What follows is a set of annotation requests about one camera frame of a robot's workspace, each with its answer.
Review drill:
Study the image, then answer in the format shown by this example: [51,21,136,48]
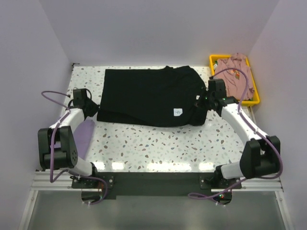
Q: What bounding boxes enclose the black t shirt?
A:
[97,66,207,127]

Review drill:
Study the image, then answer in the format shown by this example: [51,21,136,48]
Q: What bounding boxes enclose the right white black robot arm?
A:
[196,79,283,188]

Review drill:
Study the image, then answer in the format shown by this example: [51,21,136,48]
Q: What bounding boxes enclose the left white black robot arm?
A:
[37,88,99,188]

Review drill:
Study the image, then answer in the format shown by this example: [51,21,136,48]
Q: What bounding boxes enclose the pink shirt in bin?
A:
[215,53,255,101]

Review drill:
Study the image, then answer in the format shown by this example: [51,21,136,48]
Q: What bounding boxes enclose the folded lavender t shirt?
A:
[53,120,94,165]

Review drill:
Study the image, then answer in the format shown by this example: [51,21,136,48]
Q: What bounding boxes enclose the yellow plastic bin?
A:
[209,54,260,106]

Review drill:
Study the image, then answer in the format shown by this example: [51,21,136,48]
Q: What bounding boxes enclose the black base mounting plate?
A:
[70,172,242,205]

